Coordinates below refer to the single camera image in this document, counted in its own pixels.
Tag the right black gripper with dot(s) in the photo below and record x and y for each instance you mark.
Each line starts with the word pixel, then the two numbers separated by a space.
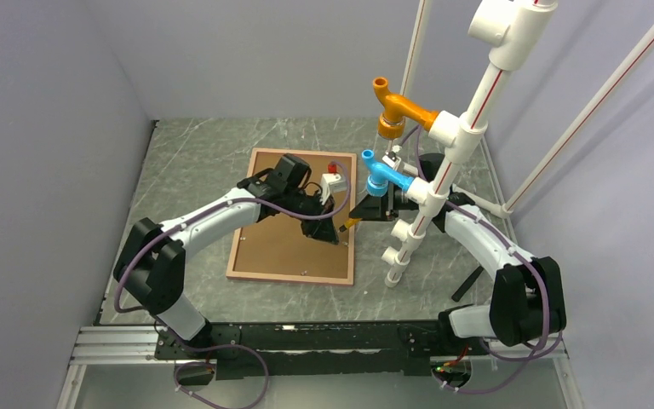
pixel 374 209

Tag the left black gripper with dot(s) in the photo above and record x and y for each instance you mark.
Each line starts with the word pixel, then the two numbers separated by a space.
pixel 322 231

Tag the pink picture frame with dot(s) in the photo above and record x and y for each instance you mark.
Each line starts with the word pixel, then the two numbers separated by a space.
pixel 276 250

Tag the orange handled screwdriver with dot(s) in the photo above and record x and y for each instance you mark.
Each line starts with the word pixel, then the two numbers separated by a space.
pixel 349 223

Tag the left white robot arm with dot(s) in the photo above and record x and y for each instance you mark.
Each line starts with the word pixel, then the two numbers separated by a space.
pixel 151 267

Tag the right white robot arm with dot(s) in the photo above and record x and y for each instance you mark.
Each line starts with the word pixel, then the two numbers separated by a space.
pixel 526 304

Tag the blue pipe fitting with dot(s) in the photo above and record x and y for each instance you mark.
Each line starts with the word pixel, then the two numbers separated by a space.
pixel 381 175

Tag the orange pipe fitting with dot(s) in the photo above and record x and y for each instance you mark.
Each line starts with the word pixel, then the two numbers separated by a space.
pixel 396 109

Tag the black flat bar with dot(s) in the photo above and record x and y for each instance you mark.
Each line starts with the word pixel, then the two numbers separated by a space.
pixel 466 285

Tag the white diagonal pipe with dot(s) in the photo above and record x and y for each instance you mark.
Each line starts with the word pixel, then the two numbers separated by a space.
pixel 633 58

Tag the white pvc pipe stand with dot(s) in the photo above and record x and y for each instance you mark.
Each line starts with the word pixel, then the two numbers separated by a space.
pixel 512 29

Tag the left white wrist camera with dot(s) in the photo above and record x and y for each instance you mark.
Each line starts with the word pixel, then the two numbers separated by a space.
pixel 333 181

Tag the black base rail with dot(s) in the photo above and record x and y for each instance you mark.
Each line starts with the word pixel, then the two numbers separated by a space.
pixel 409 347

